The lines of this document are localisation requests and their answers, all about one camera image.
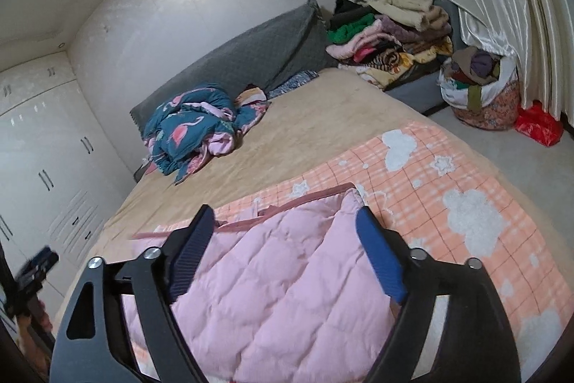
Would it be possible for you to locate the floral laundry bag of clothes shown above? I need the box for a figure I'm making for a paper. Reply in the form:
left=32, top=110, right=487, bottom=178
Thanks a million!
left=438, top=46, right=521, bottom=130

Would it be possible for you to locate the grey padded headboard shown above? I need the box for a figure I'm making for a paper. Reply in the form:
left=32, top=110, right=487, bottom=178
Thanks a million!
left=130, top=0, right=342, bottom=141

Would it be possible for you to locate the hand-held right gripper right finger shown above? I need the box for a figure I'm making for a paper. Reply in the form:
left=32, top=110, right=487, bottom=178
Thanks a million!
left=355, top=206, right=523, bottom=383

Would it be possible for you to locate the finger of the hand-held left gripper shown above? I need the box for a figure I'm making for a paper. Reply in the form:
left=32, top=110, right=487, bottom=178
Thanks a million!
left=13, top=247, right=60, bottom=298

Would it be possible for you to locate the teal flamingo comforter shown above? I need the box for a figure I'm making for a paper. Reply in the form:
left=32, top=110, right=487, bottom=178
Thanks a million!
left=142, top=83, right=272, bottom=186

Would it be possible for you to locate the orange checked cloud blanket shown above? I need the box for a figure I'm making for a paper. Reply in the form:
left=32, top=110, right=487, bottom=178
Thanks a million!
left=130, top=120, right=572, bottom=383

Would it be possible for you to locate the pile of folded clothes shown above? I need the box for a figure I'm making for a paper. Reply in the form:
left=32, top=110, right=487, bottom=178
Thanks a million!
left=325, top=0, right=455, bottom=90

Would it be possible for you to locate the blue patterned pillow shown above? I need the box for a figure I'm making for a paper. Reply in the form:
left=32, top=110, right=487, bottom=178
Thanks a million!
left=268, top=70, right=320, bottom=99

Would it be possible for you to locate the bed with tan sheet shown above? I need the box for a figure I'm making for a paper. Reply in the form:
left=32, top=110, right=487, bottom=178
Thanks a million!
left=54, top=66, right=539, bottom=366

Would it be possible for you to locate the red plastic bag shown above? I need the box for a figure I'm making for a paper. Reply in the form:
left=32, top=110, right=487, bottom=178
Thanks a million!
left=513, top=100, right=564, bottom=147

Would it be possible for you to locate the pink quilted jacket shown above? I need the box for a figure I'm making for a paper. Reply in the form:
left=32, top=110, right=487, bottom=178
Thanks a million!
left=121, top=183, right=431, bottom=383

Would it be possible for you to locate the white wardrobe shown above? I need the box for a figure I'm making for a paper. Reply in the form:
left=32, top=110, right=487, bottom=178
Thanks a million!
left=0, top=51, right=135, bottom=307

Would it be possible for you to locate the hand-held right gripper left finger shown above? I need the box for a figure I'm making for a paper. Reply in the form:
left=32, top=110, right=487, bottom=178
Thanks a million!
left=48, top=204, right=215, bottom=383

